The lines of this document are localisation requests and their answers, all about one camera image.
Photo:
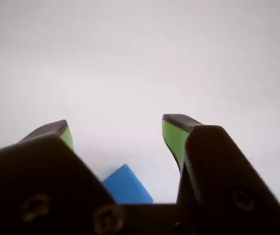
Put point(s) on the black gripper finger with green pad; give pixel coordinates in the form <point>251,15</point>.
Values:
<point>223,183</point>
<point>44,183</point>

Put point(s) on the blue lego block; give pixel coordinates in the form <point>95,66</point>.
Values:
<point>127,188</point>

